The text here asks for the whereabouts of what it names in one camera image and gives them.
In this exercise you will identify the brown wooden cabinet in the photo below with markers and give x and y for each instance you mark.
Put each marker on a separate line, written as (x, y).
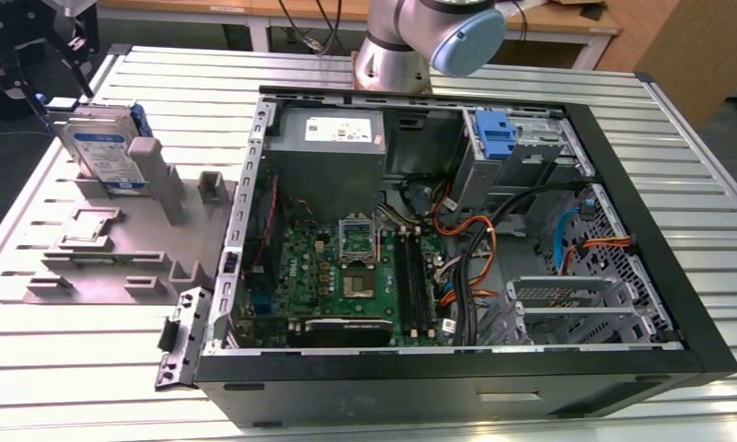
(700, 55)

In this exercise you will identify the black graphics card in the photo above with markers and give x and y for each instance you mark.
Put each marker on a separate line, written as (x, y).
(344, 333)

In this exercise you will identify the black RAM slot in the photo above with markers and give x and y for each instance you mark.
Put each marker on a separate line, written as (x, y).
(424, 281)
(407, 281)

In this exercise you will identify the CPU socket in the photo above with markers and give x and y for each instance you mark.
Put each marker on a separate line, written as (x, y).
(363, 283)

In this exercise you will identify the green motherboard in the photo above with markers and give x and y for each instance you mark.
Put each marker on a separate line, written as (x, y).
(307, 276)

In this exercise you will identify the white framed wooden desk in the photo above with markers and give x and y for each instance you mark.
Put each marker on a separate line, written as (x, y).
(590, 18)

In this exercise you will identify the silver CPU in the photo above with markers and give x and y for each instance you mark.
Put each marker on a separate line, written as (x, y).
(89, 229)

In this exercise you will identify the hard disk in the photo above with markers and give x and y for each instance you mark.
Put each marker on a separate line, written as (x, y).
(104, 156)

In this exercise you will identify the grey power supply unit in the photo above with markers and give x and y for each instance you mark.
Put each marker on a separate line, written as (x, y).
(325, 184)

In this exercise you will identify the grey parts rack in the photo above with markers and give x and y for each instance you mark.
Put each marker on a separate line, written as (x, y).
(160, 258)

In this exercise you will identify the grey metal disk bay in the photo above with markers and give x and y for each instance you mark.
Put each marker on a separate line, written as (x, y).
(566, 282)

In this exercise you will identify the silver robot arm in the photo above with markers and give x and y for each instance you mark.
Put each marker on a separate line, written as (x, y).
(393, 55)

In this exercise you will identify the grey metal drive cage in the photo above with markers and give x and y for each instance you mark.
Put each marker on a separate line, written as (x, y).
(528, 175)

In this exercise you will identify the green RAM stick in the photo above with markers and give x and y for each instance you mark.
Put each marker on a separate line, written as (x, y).
(99, 261)

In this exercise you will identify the black open PC case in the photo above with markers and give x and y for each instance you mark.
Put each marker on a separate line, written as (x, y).
(405, 387)

